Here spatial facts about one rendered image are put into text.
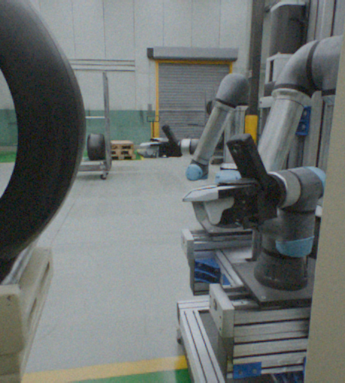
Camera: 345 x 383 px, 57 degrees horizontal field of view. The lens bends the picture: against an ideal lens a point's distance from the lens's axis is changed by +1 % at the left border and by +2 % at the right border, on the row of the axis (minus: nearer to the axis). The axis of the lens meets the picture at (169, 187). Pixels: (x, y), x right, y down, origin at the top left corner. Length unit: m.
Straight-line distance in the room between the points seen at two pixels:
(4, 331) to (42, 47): 0.42
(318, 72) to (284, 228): 0.36
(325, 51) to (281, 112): 0.15
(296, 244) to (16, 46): 0.63
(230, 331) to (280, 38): 0.90
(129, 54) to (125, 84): 1.03
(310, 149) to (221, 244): 0.57
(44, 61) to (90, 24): 11.59
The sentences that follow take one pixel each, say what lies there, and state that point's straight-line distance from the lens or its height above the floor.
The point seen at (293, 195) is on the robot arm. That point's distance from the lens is 0.66.
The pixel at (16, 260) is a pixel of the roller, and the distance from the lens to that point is 0.69.
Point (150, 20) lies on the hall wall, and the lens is 12.19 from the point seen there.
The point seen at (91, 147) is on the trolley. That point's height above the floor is 0.62.
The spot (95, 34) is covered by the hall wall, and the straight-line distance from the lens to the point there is 12.05.
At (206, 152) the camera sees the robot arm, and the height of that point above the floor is 1.03.
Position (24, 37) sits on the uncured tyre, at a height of 1.30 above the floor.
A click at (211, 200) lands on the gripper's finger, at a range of 0.52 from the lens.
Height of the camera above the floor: 1.19
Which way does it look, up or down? 13 degrees down
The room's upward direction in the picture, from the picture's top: straight up
